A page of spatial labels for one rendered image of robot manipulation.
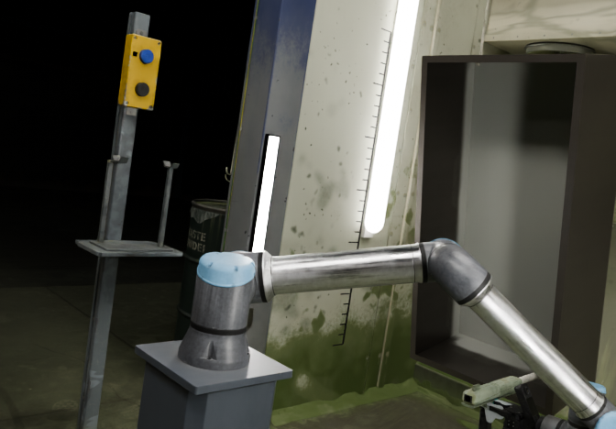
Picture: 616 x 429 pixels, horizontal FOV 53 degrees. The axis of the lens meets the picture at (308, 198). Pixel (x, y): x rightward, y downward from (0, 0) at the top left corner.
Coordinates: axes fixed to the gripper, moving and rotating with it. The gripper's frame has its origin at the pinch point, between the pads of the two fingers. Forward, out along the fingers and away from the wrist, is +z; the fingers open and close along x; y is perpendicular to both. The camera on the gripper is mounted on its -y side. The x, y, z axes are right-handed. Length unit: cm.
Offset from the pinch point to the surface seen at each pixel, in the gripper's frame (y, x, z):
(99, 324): -5, -72, 121
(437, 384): 42, 101, 81
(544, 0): -163, 127, 54
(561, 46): -140, 133, 45
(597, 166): -78, 28, -17
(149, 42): -112, -64, 110
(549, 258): -42, 53, 6
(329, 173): -68, 19, 94
